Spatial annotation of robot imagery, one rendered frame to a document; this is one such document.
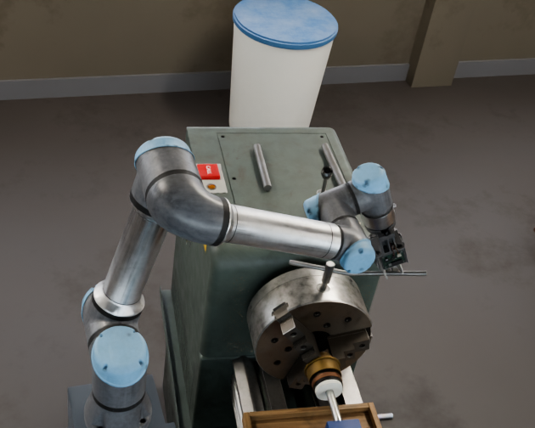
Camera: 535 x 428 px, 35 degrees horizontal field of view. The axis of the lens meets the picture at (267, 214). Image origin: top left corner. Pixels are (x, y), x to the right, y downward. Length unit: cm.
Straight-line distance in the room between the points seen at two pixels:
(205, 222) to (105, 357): 40
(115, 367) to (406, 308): 236
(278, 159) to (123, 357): 93
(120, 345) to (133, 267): 17
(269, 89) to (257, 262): 241
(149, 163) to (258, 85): 290
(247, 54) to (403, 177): 111
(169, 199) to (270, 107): 303
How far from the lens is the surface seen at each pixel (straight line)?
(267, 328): 212
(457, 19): 549
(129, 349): 180
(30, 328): 365
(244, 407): 233
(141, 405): 191
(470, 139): 524
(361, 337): 219
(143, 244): 174
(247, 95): 458
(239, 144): 252
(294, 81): 448
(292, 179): 242
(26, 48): 486
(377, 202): 185
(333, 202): 182
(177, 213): 156
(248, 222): 160
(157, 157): 164
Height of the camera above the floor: 269
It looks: 39 degrees down
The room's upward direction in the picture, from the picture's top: 10 degrees clockwise
